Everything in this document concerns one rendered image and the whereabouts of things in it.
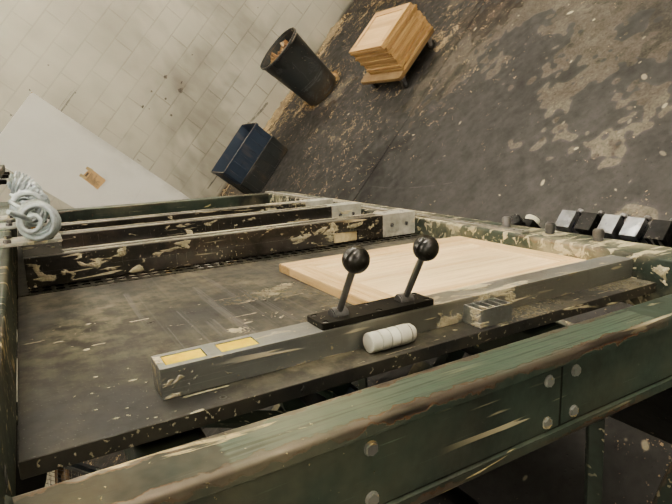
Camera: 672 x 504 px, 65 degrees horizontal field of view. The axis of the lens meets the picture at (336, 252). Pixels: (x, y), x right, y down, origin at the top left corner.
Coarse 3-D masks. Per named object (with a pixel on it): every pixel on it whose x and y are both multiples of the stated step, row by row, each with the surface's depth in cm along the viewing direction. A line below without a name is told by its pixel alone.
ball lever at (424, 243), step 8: (416, 240) 76; (424, 240) 75; (432, 240) 76; (416, 248) 76; (424, 248) 75; (432, 248) 75; (416, 256) 77; (424, 256) 76; (432, 256) 76; (416, 264) 78; (416, 272) 79; (408, 288) 81; (400, 296) 82; (408, 296) 82
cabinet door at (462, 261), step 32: (384, 256) 130; (448, 256) 128; (480, 256) 127; (512, 256) 126; (544, 256) 123; (320, 288) 108; (352, 288) 102; (384, 288) 102; (416, 288) 101; (448, 288) 100
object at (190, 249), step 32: (288, 224) 151; (320, 224) 151; (352, 224) 157; (384, 224) 163; (32, 256) 117; (64, 256) 119; (96, 256) 123; (128, 256) 126; (160, 256) 130; (192, 256) 134; (224, 256) 138
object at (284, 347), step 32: (608, 256) 112; (480, 288) 91; (512, 288) 92; (544, 288) 96; (576, 288) 101; (384, 320) 79; (416, 320) 82; (448, 320) 85; (224, 352) 67; (256, 352) 69; (288, 352) 71; (320, 352) 74; (160, 384) 63; (192, 384) 65
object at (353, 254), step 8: (352, 248) 70; (360, 248) 70; (344, 256) 70; (352, 256) 69; (360, 256) 69; (368, 256) 70; (344, 264) 70; (352, 264) 69; (360, 264) 69; (368, 264) 70; (352, 272) 70; (360, 272) 70; (352, 280) 73; (344, 288) 74; (344, 296) 74; (344, 304) 76; (328, 312) 77; (336, 312) 76; (344, 312) 76
